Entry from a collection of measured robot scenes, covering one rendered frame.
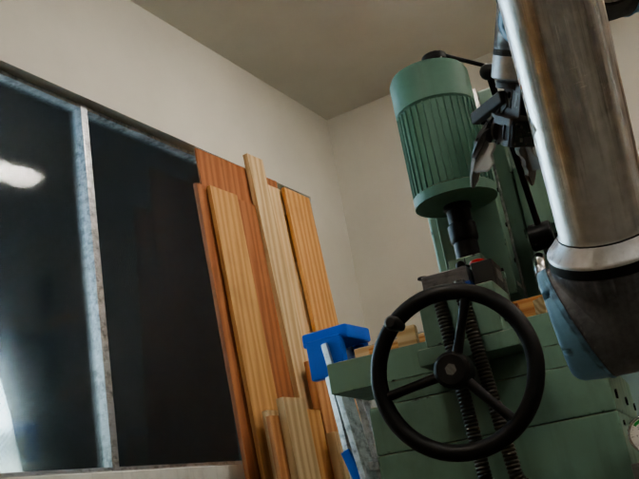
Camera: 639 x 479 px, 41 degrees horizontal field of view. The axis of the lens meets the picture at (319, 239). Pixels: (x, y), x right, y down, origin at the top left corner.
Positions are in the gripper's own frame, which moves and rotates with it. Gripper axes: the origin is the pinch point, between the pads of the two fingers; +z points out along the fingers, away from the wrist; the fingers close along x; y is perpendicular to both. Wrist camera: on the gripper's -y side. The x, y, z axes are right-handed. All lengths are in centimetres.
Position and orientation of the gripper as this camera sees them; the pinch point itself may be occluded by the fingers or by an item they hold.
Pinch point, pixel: (500, 184)
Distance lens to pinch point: 171.1
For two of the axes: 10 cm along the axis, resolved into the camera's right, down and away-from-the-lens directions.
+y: 3.2, 2.6, -9.1
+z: -0.3, 9.6, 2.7
